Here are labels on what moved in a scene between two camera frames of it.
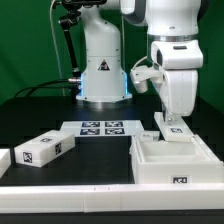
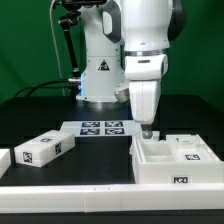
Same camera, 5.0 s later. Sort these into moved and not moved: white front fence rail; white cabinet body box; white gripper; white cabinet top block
Moved: white gripper
Not moved: white cabinet top block; white front fence rail; white cabinet body box
